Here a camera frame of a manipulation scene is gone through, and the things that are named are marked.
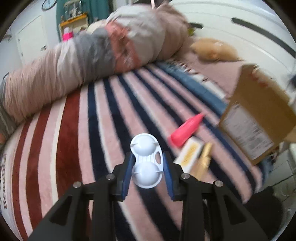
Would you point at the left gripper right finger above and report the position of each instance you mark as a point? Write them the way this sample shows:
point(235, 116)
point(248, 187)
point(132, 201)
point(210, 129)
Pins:
point(208, 209)

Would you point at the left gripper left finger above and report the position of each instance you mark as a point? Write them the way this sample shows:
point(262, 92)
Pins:
point(90, 211)

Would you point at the white contact lens case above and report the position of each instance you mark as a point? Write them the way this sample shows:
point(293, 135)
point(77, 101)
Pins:
point(148, 169)

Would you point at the white yellow rectangular box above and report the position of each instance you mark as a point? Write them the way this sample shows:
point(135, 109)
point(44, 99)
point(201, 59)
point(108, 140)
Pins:
point(189, 154)

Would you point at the striped plush blanket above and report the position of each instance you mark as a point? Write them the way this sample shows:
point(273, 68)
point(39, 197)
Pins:
point(83, 136)

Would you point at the pink cone-shaped object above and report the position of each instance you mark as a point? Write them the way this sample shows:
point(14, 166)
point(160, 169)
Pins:
point(186, 130)

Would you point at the brown cardboard box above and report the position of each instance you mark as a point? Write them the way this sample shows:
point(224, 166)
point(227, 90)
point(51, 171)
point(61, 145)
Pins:
point(258, 117)

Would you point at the tan plush dog toy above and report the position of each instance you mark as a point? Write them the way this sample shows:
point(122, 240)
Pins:
point(212, 50)

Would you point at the white door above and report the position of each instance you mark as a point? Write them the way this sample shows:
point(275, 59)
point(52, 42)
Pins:
point(32, 41)

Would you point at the rolled beige grey quilt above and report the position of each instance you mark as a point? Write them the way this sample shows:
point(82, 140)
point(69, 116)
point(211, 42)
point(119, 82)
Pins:
point(129, 38)

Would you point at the white headboard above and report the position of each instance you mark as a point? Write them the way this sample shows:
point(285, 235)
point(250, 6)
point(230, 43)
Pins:
point(253, 28)

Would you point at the yellow shelf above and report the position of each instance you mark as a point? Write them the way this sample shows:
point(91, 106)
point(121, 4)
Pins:
point(75, 24)

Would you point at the round wall clock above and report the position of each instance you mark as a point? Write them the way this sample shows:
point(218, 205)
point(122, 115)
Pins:
point(48, 4)

